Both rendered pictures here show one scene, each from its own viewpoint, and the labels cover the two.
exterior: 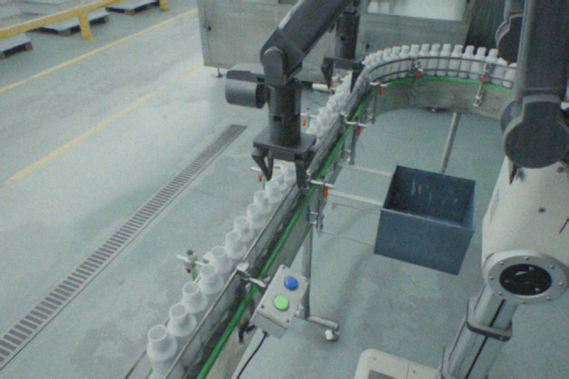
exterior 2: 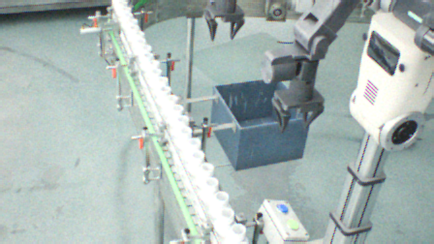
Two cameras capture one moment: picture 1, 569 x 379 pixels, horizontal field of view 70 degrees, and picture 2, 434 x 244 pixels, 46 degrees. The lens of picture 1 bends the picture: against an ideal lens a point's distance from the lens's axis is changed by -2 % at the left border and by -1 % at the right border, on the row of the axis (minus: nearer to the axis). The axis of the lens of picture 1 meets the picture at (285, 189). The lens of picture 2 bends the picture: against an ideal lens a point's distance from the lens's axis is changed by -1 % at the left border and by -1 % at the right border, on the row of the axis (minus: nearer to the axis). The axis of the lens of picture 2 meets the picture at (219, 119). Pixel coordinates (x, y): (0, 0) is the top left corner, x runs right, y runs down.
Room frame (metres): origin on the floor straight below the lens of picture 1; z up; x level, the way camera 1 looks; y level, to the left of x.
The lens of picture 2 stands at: (0.06, 0.85, 2.14)
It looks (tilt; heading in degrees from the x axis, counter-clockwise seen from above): 36 degrees down; 315
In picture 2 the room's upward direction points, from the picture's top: 5 degrees clockwise
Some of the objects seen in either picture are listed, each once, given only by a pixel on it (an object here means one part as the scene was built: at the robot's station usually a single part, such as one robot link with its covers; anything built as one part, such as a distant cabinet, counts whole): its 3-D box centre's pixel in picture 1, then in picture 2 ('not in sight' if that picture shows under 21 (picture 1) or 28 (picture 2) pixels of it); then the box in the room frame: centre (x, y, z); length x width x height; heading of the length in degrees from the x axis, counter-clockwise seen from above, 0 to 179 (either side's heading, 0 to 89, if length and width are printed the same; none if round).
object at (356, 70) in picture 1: (348, 75); (229, 25); (1.06, -0.17, 1.45); 0.07 x 0.07 x 0.09; 68
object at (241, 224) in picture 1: (243, 244); (209, 202); (0.80, 0.11, 1.08); 0.06 x 0.06 x 0.17
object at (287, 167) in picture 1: (287, 184); (181, 138); (1.07, -0.01, 1.08); 0.06 x 0.06 x 0.17
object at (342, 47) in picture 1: (345, 47); (226, 3); (1.07, -0.15, 1.52); 0.10 x 0.07 x 0.07; 68
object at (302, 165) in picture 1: (293, 164); (302, 112); (0.64, -0.02, 1.44); 0.07 x 0.07 x 0.09; 68
